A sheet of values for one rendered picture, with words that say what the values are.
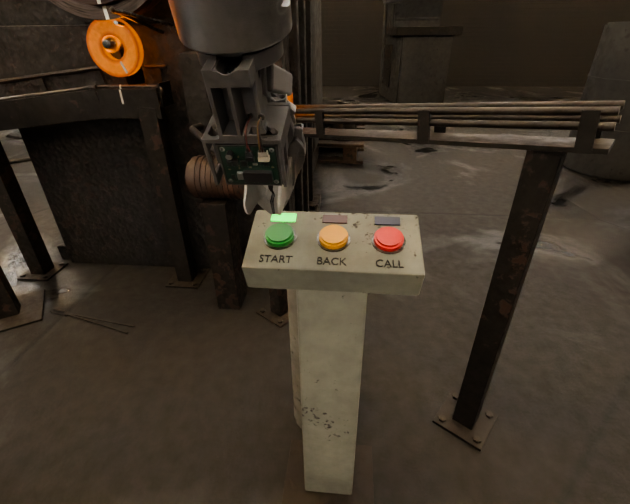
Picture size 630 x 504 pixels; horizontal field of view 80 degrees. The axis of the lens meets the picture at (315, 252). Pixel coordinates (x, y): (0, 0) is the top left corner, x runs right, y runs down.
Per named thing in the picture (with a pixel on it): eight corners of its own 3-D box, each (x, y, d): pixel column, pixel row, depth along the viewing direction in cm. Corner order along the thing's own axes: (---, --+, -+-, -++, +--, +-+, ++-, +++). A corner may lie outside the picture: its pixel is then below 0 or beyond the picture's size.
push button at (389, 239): (373, 233, 53) (374, 224, 52) (401, 234, 53) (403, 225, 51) (373, 255, 51) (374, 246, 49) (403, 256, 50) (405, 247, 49)
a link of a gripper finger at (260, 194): (242, 239, 45) (225, 179, 38) (252, 205, 49) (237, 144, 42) (268, 240, 45) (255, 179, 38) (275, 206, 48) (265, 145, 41)
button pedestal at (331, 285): (281, 440, 90) (260, 202, 59) (382, 448, 88) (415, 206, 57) (268, 513, 76) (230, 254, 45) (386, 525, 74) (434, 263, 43)
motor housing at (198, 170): (220, 289, 143) (196, 149, 116) (276, 292, 141) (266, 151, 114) (208, 311, 132) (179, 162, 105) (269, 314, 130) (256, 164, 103)
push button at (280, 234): (269, 229, 54) (267, 221, 53) (296, 230, 54) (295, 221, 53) (264, 250, 52) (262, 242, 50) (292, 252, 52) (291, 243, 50)
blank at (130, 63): (81, 31, 109) (74, 31, 107) (123, 6, 105) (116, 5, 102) (114, 84, 116) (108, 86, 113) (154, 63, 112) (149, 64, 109)
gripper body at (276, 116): (214, 190, 37) (173, 66, 28) (233, 140, 42) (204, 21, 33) (290, 192, 36) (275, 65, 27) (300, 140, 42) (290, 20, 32)
